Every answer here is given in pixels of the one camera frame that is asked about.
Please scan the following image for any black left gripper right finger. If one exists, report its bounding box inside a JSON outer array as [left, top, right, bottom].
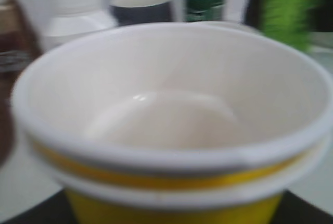
[[270, 191, 332, 224]]

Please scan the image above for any green plastic soda bottle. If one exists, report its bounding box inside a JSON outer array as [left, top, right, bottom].
[[260, 0, 320, 52]]

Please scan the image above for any yellow paper cup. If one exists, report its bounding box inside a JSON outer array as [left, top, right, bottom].
[[11, 23, 332, 223]]

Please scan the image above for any white milk carton bottle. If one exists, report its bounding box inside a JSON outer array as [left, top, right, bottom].
[[43, 0, 119, 50]]

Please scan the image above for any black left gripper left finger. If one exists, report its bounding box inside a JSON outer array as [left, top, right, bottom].
[[2, 190, 78, 224]]

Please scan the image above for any dark mug rear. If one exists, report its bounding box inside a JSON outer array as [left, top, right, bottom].
[[110, 0, 174, 26]]

